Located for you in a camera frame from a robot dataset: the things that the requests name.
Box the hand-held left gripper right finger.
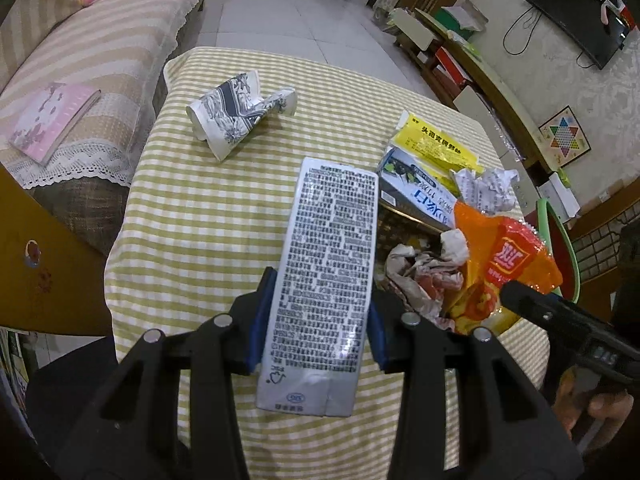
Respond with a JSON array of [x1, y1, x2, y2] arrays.
[[369, 292, 586, 480]]

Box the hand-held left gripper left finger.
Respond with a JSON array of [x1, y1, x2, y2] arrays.
[[55, 266, 278, 480]]

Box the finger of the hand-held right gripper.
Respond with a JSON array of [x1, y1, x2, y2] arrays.
[[500, 280, 571, 333]]

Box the orange snack bag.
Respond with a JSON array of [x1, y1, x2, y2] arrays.
[[442, 202, 565, 336]]

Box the large red green-rimmed bin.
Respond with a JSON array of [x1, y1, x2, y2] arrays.
[[522, 199, 582, 306]]

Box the red white wrapper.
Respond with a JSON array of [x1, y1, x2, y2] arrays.
[[382, 230, 468, 331]]

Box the silver carton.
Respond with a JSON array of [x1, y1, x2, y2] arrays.
[[255, 156, 379, 418]]

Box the dark brown patterned box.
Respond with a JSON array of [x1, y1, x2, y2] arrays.
[[377, 205, 441, 251]]

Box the white paper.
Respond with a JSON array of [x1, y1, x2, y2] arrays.
[[450, 167, 521, 216]]

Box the blue white milk carton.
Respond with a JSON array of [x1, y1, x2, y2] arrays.
[[377, 146, 468, 231]]

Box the yellow packet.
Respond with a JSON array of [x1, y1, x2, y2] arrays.
[[392, 110, 483, 186]]

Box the printed paper cup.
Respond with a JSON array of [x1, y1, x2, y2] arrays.
[[186, 71, 298, 162]]

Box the person's right hand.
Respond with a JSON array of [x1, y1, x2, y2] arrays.
[[552, 367, 633, 443]]

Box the wooden lattice door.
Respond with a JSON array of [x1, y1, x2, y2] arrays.
[[570, 175, 640, 311]]

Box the white cardboard box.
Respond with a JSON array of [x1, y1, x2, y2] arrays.
[[537, 172, 582, 221]]

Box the checked yellow tablecloth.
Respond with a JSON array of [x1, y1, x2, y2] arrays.
[[104, 47, 551, 480]]

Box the star checkers board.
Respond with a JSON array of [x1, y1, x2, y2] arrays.
[[537, 105, 592, 170]]

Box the brown wooden cabinet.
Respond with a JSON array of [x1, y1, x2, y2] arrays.
[[0, 167, 113, 336]]

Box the wooden television cabinet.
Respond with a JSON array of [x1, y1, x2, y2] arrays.
[[387, 7, 556, 191]]

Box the red box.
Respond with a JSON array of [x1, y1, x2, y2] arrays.
[[432, 47, 471, 86]]

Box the pink book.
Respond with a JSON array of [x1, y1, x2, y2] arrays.
[[10, 82, 102, 166]]

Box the green box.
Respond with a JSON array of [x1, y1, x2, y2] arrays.
[[432, 7, 473, 43]]

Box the sofa with striped cover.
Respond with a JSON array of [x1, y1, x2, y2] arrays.
[[0, 0, 216, 256]]

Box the black television cable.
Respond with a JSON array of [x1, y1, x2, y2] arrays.
[[502, 7, 543, 56]]

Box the black wall television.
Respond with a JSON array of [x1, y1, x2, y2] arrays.
[[521, 0, 632, 70]]

